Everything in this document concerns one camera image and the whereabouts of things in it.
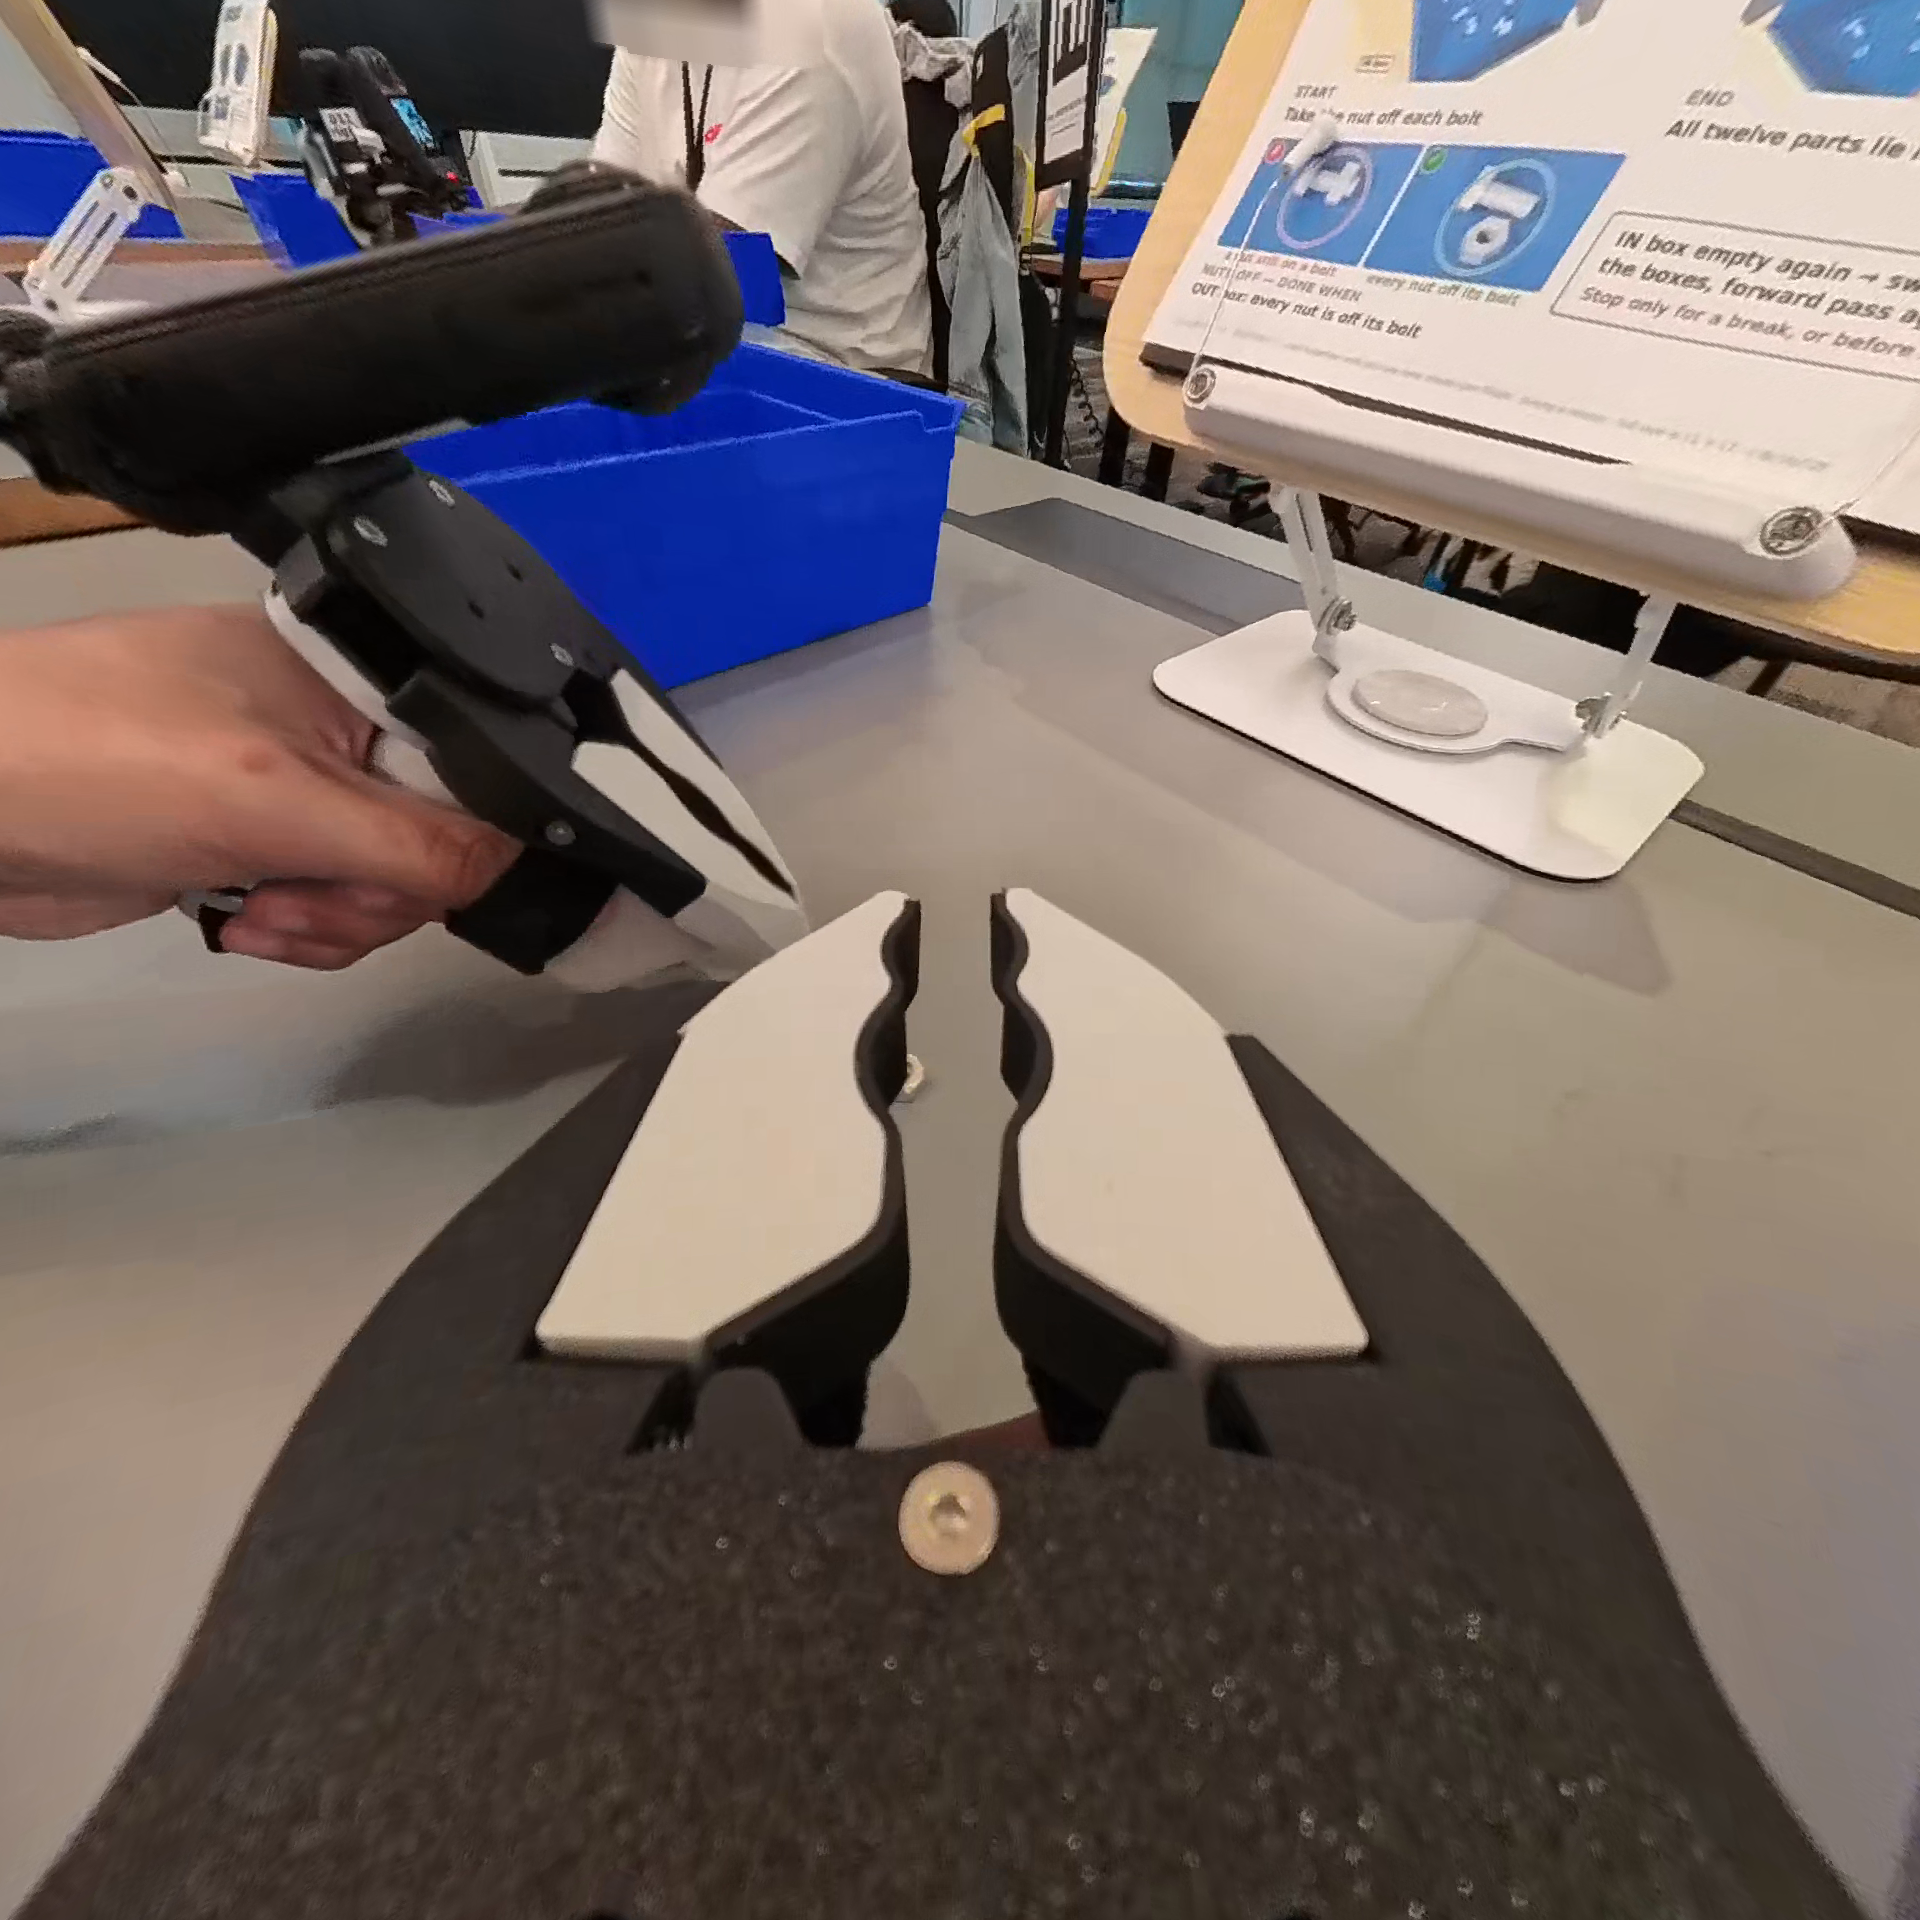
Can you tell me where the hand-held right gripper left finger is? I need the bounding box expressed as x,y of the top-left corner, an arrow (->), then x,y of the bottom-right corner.
533,888 -> 919,1418

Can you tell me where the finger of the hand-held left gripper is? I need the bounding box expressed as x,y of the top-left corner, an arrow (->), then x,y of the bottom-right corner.
540,730 -> 817,999
610,655 -> 812,919

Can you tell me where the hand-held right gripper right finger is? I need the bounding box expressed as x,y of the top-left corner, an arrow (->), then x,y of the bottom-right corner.
990,888 -> 1373,1418

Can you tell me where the blue plastic bin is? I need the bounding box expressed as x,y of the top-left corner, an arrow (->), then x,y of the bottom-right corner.
405,340 -> 972,697
233,166 -> 792,333
0,131 -> 187,246

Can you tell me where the grey desk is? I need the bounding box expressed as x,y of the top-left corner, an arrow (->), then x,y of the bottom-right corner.
0,436 -> 1920,1920

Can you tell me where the person's left hand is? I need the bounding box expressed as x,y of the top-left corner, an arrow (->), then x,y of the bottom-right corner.
0,595 -> 533,972

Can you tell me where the white document stand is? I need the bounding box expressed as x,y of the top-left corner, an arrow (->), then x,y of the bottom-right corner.
1151,360 -> 1866,888
23,0 -> 289,321

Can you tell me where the denim jacket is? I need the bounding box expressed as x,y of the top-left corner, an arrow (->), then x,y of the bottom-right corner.
900,24 -> 1040,458

